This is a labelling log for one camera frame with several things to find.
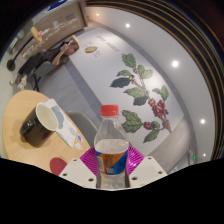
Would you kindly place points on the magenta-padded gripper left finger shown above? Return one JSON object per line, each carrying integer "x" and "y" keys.
{"x": 78, "y": 171}

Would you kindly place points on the green exit sign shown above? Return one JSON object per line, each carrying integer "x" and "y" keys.
{"x": 194, "y": 156}

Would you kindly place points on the person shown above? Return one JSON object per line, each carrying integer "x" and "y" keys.
{"x": 43, "y": 58}

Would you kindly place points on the clear red-capped drink bottle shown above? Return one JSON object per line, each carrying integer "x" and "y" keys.
{"x": 111, "y": 156}

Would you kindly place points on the black mug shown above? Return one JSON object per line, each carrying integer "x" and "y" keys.
{"x": 35, "y": 131}

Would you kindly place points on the coffee branch wall mural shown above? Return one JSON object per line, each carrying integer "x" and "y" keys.
{"x": 110, "y": 66}

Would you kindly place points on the blue wall poster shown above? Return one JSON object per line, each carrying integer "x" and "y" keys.
{"x": 58, "y": 5}

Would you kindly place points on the flat round red coaster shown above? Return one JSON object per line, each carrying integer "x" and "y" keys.
{"x": 57, "y": 165}

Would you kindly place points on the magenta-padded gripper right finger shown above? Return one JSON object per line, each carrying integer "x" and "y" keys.
{"x": 146, "y": 170}

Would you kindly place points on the recessed ceiling lights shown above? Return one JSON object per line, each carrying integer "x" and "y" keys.
{"x": 175, "y": 63}

